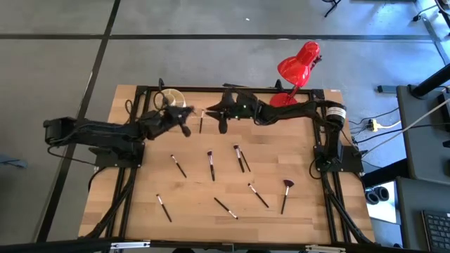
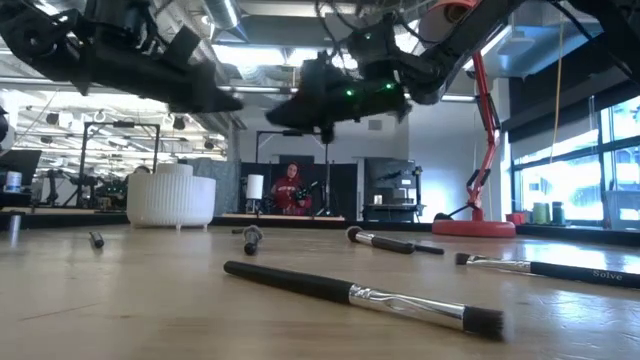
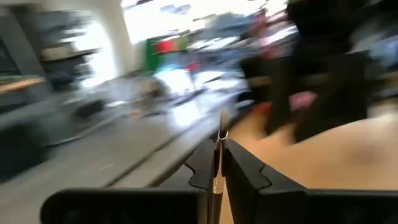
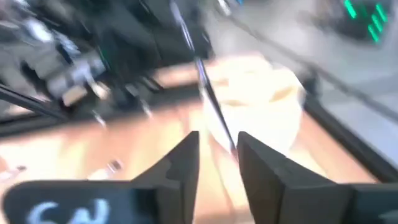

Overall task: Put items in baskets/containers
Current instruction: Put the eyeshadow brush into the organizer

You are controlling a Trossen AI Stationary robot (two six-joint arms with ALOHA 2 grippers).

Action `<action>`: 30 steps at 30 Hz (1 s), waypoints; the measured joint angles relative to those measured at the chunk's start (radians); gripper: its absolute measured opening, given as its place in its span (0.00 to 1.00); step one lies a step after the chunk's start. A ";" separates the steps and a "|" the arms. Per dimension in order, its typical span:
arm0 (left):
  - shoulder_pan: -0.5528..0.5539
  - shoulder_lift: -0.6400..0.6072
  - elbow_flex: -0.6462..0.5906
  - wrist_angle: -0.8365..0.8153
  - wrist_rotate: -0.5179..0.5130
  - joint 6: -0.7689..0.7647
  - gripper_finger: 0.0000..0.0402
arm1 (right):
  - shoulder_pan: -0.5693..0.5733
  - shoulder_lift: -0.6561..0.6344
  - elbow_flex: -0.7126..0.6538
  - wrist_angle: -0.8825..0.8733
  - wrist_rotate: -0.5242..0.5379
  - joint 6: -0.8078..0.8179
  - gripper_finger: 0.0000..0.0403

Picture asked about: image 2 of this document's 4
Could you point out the grey-head black makeup brush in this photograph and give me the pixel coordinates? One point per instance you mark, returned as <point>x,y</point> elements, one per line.
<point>251,240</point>

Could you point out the black track light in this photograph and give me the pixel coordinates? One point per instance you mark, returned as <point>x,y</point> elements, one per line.
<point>179,123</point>

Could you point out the white ribbed round container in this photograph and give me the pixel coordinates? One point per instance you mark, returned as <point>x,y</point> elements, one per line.
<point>170,200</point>

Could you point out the grey partition panel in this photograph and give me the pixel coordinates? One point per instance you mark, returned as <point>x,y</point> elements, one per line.
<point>225,185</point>

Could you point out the black Solve-print makeup brush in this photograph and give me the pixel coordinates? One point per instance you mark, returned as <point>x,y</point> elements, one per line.
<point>575,272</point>

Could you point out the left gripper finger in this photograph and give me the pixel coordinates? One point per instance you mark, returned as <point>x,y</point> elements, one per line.
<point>210,101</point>

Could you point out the white and blue cup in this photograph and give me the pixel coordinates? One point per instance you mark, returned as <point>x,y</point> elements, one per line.
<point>13,182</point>

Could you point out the fluffy-head black makeup brush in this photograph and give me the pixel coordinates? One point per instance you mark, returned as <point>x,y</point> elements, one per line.
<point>392,245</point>

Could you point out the black partition panel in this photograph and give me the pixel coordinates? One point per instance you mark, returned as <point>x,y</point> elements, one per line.
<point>342,190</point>

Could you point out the small black makeup brush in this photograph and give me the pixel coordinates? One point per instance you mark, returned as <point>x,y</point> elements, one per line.
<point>97,240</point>

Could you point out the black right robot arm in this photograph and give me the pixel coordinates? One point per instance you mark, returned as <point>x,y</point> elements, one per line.
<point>435,65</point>

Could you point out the large flat-head makeup brush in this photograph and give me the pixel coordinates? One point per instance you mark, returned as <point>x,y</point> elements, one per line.
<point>290,279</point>

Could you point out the wooden background table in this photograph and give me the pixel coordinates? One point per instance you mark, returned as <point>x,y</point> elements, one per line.
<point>280,217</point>

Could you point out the red desk lamp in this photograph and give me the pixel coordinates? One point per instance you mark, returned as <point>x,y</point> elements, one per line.
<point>475,229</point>

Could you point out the small white cup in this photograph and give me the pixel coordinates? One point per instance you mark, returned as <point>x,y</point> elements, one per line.
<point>378,199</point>

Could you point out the white cylinder table lamp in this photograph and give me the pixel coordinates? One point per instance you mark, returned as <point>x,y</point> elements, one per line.
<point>255,187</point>

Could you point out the dark green bottle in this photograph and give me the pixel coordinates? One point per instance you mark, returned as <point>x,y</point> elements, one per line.
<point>558,214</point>

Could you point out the green cup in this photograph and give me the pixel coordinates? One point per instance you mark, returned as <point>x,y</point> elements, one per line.
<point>541,214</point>

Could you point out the small red box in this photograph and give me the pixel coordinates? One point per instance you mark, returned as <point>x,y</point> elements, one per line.
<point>516,219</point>

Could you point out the black metal frame stand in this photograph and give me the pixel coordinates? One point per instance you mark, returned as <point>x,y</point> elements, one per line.
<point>292,133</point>
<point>125,124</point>

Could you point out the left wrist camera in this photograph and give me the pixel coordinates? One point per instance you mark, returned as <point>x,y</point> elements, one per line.
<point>181,45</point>

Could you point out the black monitor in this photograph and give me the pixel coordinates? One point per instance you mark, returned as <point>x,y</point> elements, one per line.
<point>20,162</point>

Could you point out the person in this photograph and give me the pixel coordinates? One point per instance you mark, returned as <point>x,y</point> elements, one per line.
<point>141,170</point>
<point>287,195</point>

